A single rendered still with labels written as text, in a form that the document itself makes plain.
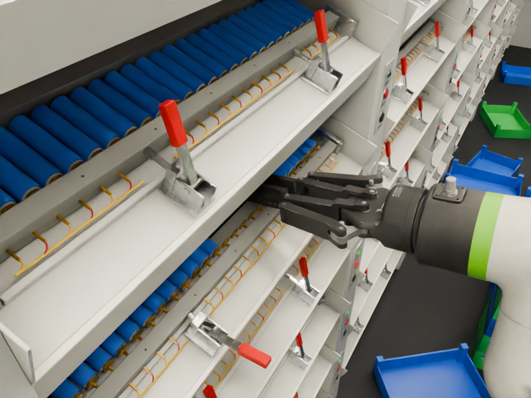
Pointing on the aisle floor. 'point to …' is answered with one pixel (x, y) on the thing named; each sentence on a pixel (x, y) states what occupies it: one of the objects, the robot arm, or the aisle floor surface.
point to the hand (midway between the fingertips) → (269, 189)
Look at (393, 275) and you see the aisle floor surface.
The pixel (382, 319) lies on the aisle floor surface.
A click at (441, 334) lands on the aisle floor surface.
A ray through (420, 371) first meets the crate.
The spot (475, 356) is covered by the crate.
